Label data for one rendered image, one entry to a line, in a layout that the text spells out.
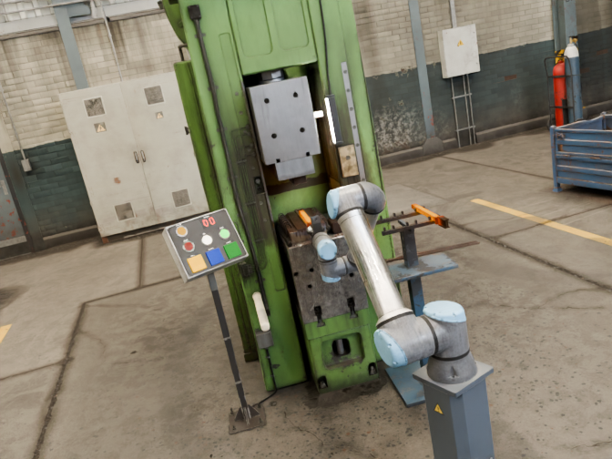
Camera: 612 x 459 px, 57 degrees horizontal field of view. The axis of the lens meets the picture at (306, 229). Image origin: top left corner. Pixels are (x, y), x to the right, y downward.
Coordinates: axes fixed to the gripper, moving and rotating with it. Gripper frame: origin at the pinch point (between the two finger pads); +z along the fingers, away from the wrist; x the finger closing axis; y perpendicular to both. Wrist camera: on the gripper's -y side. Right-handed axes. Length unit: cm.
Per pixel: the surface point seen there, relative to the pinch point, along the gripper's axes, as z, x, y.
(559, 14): 643, 573, -58
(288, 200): 51, -5, -3
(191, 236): -13, -62, -13
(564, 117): 540, 506, 96
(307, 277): -4.1, -8.5, 26.7
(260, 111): 6, -15, -64
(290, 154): 4.7, -3.5, -39.1
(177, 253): -20, -70, -8
